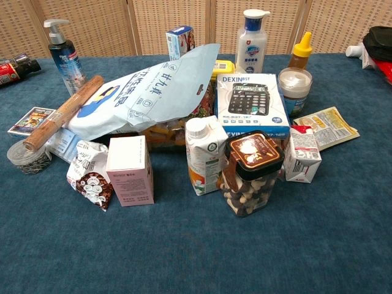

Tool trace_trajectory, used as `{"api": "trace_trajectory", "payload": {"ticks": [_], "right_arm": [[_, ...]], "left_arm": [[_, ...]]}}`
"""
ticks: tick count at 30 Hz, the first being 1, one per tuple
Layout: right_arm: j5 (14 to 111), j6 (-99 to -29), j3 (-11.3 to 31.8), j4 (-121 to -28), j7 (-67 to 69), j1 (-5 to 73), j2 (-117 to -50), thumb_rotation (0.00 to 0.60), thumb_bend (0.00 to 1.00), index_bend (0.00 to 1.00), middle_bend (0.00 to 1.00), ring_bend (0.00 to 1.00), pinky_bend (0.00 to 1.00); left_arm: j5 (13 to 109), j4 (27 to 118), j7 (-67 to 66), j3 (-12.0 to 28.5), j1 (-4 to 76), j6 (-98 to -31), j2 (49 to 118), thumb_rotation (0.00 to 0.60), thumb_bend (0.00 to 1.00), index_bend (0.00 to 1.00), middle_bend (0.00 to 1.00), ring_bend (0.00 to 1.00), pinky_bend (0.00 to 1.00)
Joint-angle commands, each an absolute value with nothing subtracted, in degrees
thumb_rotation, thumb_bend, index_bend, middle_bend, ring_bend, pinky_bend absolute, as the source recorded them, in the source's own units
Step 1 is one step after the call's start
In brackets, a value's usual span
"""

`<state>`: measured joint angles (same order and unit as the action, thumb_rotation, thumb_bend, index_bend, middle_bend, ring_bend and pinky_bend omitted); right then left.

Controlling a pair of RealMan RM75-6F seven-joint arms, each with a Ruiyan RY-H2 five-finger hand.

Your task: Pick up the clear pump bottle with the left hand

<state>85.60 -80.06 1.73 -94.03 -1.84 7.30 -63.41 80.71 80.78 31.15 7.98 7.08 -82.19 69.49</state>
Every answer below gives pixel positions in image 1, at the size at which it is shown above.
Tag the white hand soap bottle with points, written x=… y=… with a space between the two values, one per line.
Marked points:
x=251 y=43

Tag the honey squeeze bottle yellow cap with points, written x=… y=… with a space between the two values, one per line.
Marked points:
x=300 y=53

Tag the dark blue pump bottle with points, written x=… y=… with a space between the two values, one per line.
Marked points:
x=65 y=62

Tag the dark soy sauce bottle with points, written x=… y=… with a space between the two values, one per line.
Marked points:
x=15 y=72

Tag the white drink carton screw cap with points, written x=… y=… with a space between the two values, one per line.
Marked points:
x=203 y=153

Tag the clear bag of colourful snacks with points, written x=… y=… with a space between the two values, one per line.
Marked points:
x=171 y=131

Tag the cookie jar brown lid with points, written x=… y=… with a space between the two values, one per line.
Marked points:
x=251 y=174

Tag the pink white cardboard box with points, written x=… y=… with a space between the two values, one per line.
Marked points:
x=131 y=171

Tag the light blue printed plastic bag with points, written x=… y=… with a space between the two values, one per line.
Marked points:
x=147 y=95

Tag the blue calculator box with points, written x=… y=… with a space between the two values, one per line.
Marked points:
x=251 y=101

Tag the yellow tape measure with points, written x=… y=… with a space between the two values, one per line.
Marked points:
x=223 y=68

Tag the blue table cloth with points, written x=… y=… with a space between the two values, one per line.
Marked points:
x=196 y=239

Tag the small white red milk carton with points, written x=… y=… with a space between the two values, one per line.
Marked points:
x=301 y=156

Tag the small blue white carton box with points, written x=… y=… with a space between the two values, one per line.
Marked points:
x=179 y=41

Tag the coffee bean snack bag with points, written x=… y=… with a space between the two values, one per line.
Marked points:
x=90 y=177

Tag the clear lidded jar blue label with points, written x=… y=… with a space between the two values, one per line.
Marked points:
x=294 y=88

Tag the woven folding screen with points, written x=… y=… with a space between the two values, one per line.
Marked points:
x=196 y=26

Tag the white blue flat packet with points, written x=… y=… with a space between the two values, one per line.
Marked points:
x=62 y=144

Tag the yellow printed flat sachet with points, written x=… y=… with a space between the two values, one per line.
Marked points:
x=329 y=125

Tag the wooden rolling pin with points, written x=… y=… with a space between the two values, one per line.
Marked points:
x=64 y=110

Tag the clear jar of clips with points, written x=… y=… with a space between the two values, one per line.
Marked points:
x=29 y=160

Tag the playing card box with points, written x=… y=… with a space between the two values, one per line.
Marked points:
x=30 y=120

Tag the white tube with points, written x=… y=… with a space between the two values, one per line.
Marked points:
x=355 y=50

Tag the red package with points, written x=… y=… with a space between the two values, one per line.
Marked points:
x=383 y=70

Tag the black bag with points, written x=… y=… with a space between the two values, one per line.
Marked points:
x=378 y=41

